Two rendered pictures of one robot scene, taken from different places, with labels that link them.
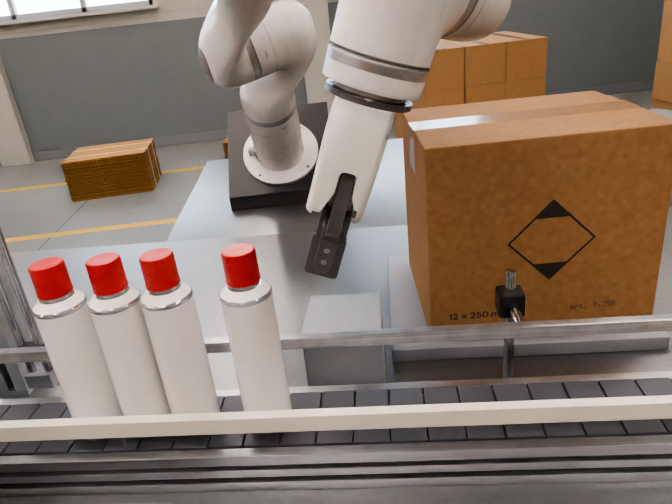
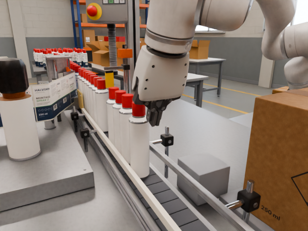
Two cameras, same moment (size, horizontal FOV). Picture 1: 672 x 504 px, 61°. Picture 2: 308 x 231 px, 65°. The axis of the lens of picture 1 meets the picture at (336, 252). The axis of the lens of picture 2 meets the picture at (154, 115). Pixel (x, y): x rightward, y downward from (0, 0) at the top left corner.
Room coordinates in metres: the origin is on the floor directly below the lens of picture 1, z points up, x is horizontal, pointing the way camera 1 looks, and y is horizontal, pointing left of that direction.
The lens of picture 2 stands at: (0.22, -0.41, 1.24)
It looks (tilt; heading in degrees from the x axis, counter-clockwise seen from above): 18 degrees down; 57
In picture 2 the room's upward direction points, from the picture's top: straight up
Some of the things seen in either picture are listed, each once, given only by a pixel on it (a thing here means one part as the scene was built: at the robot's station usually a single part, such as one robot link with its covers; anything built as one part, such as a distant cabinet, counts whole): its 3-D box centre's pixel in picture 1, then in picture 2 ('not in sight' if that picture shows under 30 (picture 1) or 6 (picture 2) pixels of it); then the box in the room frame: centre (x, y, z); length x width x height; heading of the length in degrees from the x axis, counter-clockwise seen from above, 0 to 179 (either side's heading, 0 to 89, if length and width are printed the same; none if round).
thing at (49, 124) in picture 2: not in sight; (46, 105); (0.36, 0.60, 0.97); 0.05 x 0.05 x 0.19
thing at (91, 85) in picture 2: not in sight; (96, 99); (0.55, 0.55, 0.98); 0.05 x 0.05 x 0.20
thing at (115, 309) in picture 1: (128, 346); (122, 123); (0.51, 0.23, 0.98); 0.05 x 0.05 x 0.20
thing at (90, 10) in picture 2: not in sight; (92, 11); (0.55, 0.52, 1.32); 0.04 x 0.03 x 0.04; 139
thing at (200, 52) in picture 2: not in sight; (196, 49); (3.80, 3.49, 0.97); 0.44 x 0.42 x 0.37; 178
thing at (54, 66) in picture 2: not in sight; (62, 82); (0.49, 0.87, 1.01); 0.14 x 0.13 x 0.26; 84
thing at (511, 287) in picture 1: (514, 342); (237, 222); (0.54, -0.19, 0.91); 0.07 x 0.03 x 0.17; 174
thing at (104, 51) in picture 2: not in sight; (111, 54); (1.74, 3.16, 0.97); 0.46 x 0.44 x 0.37; 96
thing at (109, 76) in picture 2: not in sight; (109, 79); (0.55, 0.38, 1.09); 0.03 x 0.01 x 0.06; 174
